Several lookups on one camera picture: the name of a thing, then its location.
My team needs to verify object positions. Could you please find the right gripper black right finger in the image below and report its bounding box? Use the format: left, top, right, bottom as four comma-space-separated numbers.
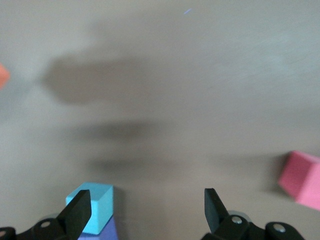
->
201, 187, 305, 240

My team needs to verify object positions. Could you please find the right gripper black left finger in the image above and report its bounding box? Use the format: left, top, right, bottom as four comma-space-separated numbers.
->
0, 189, 92, 240

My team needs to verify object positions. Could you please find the cyan foam cube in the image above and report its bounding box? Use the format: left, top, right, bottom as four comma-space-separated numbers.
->
65, 181, 115, 236

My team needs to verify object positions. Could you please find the purple foam cube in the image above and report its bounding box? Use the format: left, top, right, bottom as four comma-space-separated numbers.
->
77, 214, 120, 240

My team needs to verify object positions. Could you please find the orange foam cube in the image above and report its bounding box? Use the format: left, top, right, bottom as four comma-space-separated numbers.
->
0, 62, 11, 91

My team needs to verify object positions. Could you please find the red foam cube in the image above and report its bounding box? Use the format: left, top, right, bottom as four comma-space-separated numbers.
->
277, 149, 320, 214

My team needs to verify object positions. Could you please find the brown table cover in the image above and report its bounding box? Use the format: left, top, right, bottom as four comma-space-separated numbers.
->
0, 0, 320, 240

